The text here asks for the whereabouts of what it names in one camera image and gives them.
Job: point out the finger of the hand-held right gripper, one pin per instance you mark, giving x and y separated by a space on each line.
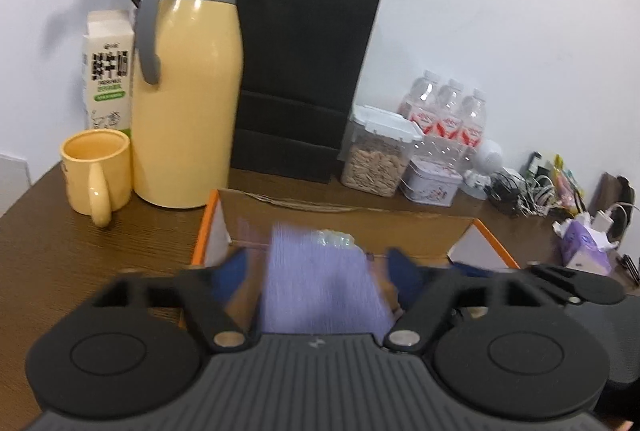
590 288

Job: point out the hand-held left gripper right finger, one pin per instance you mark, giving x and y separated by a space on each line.
405 276

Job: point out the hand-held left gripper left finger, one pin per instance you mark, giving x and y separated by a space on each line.
227 278

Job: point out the red cardboard box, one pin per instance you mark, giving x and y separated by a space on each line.
400 231

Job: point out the iridescent white plastic bag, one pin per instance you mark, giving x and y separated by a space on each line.
335 239

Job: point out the purple fabric pouch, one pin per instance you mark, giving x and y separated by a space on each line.
320 286

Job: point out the purple tissue pack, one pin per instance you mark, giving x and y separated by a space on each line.
582 246

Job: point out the white charger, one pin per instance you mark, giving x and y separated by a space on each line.
602 221

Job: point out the pale printed tin box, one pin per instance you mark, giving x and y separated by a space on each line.
430 183

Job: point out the colourful snack packet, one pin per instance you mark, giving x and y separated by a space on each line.
565 183

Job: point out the clear seed container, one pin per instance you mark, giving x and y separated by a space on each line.
372 166

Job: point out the small dark bottle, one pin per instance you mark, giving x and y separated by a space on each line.
536 163

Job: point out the clear water bottle red label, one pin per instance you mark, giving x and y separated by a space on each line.
448 111
419 103
472 121

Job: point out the yellow thermos jug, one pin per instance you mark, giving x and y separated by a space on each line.
190 111

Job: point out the yellow mug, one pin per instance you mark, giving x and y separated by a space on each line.
85 181

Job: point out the black paper bag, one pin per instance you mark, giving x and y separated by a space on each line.
300 61

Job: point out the white milk carton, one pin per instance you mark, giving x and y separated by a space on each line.
107 71

